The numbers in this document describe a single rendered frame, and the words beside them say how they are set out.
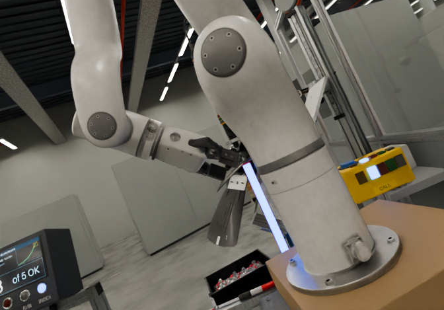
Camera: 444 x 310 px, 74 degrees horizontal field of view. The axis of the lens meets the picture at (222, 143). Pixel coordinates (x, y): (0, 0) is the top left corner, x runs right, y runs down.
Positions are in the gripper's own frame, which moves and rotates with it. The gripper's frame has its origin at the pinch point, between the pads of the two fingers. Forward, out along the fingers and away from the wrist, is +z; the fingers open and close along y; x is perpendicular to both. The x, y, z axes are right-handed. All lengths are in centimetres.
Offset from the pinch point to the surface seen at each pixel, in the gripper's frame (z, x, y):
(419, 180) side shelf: 76, -30, 20
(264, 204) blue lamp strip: 16.8, -1.1, 16.8
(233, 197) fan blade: 18, -14, 54
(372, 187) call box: 38.2, -8.3, 0.7
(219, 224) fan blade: 16, -4, 60
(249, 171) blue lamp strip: 10.0, -8.0, 14.7
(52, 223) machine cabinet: -206, -70, 736
